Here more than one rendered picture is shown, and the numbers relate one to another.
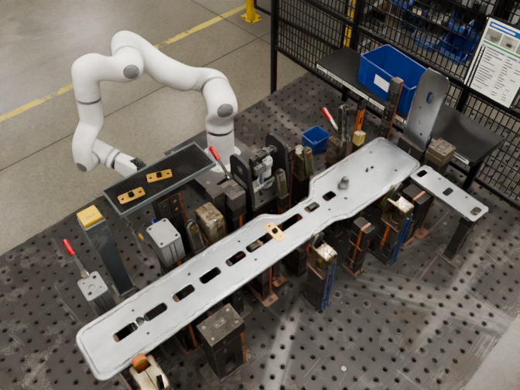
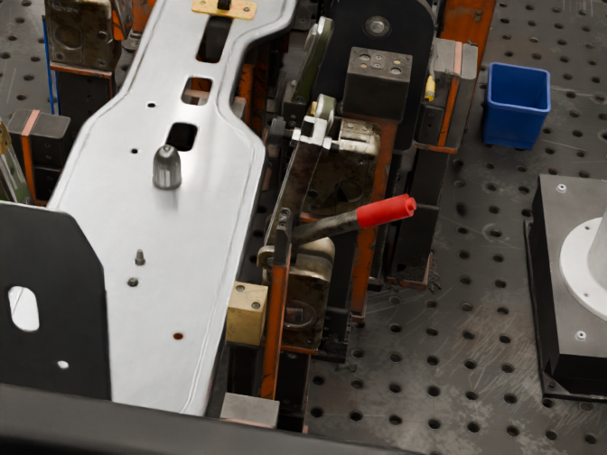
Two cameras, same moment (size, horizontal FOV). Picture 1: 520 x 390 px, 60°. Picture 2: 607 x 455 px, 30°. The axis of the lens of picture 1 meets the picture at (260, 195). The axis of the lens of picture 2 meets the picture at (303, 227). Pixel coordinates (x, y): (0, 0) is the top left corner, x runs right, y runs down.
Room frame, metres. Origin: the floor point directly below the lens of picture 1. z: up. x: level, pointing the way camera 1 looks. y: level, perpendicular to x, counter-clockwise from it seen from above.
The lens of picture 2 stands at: (1.85, -0.91, 1.88)
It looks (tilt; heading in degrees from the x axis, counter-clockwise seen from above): 46 degrees down; 131
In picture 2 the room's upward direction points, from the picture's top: 7 degrees clockwise
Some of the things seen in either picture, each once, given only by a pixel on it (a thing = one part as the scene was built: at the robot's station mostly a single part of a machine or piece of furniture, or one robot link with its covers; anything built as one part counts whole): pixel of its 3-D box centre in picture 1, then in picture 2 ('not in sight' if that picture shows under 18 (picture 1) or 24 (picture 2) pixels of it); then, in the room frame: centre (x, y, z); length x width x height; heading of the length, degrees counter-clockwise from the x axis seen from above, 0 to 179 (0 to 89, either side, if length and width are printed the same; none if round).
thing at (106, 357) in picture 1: (271, 237); (221, 1); (0.91, -0.04, 1.00); 1.38 x 0.22 x 0.02; 128
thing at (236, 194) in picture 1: (235, 220); not in sight; (1.06, 0.10, 0.89); 0.13 x 0.11 x 0.38; 38
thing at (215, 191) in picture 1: (219, 224); not in sight; (1.04, 0.16, 0.90); 0.05 x 0.05 x 0.40; 38
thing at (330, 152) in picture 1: (333, 169); (287, 359); (1.34, -0.32, 0.88); 0.07 x 0.06 x 0.35; 38
